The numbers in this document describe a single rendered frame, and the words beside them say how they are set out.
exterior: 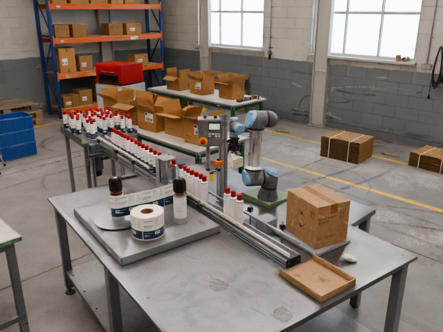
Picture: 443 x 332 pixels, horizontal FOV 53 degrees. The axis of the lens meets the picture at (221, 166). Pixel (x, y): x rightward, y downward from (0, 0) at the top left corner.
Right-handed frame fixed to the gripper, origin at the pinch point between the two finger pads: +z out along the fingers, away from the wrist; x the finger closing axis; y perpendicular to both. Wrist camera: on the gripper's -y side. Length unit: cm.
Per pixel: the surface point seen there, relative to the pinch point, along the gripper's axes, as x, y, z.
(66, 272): -124, -58, 80
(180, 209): -89, 41, 2
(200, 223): -80, 50, 12
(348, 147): 326, -71, 77
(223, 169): -44, 35, -12
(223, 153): -44, 34, -24
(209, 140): -51, 28, -33
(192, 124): 55, -111, 2
